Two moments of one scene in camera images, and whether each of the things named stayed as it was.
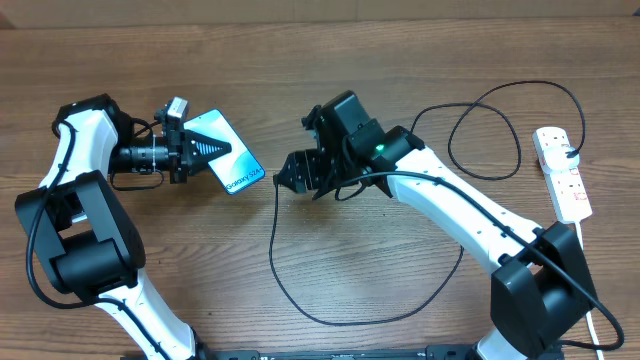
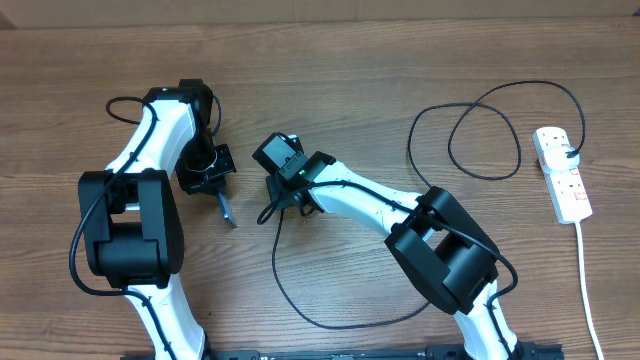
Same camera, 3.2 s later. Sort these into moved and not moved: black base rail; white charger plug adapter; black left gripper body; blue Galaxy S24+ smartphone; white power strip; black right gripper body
Moved: blue Galaxy S24+ smartphone; black left gripper body; black right gripper body
Not moved: white charger plug adapter; black base rail; white power strip
